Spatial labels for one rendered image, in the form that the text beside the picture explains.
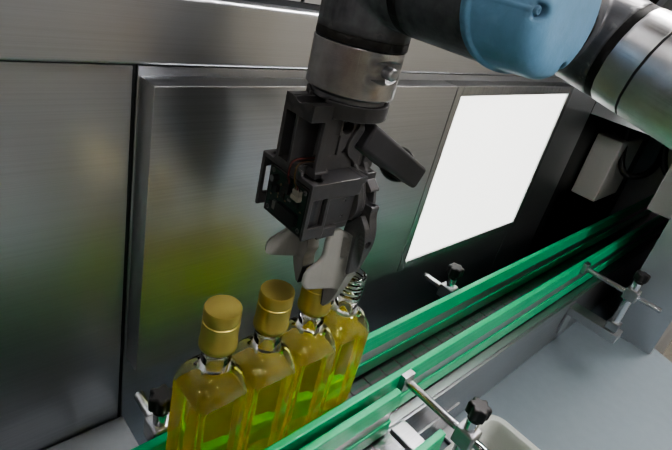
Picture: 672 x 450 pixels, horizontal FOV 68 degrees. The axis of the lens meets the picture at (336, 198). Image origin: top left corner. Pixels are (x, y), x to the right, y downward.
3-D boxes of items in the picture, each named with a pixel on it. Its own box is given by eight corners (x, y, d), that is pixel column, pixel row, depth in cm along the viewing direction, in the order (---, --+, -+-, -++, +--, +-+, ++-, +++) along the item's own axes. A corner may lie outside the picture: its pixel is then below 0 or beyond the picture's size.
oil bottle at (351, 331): (312, 406, 71) (346, 286, 62) (338, 435, 68) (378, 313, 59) (281, 423, 68) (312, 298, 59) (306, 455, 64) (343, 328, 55)
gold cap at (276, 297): (275, 308, 52) (282, 274, 50) (295, 330, 50) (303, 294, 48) (245, 319, 49) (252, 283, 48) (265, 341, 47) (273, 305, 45)
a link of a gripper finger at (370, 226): (322, 260, 49) (332, 176, 46) (335, 256, 50) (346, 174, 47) (355, 281, 46) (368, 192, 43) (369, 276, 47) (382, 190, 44)
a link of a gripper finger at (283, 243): (247, 272, 52) (269, 202, 47) (293, 259, 56) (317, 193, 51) (263, 293, 50) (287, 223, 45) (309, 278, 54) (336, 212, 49)
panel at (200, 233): (503, 220, 120) (561, 81, 105) (514, 226, 118) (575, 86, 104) (125, 356, 60) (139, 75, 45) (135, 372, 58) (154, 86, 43)
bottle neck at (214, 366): (220, 347, 49) (226, 308, 47) (237, 367, 47) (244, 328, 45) (192, 358, 47) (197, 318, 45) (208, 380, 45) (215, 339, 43)
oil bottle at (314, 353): (281, 426, 67) (313, 301, 58) (307, 459, 64) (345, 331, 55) (246, 446, 64) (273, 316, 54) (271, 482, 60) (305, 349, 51)
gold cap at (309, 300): (315, 292, 56) (324, 260, 54) (336, 311, 54) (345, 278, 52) (290, 301, 53) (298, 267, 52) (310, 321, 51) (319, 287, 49)
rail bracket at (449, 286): (419, 304, 100) (439, 248, 94) (446, 325, 96) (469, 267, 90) (406, 310, 97) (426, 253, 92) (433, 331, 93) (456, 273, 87)
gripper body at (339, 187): (251, 207, 46) (273, 78, 41) (322, 193, 52) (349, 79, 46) (301, 251, 41) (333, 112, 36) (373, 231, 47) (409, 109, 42)
